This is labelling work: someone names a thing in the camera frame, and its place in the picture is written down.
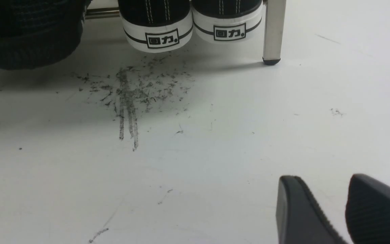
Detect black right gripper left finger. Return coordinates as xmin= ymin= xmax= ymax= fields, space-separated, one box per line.
xmin=276 ymin=176 xmax=346 ymax=244

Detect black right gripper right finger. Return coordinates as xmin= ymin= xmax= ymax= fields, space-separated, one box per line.
xmin=345 ymin=174 xmax=390 ymax=244

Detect black canvas sneaker white laces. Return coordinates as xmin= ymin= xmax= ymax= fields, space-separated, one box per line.
xmin=118 ymin=0 xmax=194 ymax=54

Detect stainless steel shoe rack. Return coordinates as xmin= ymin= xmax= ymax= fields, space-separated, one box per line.
xmin=86 ymin=0 xmax=286 ymax=65

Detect black mesh shoe right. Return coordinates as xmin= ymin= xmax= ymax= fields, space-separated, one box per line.
xmin=0 ymin=0 xmax=91 ymax=70

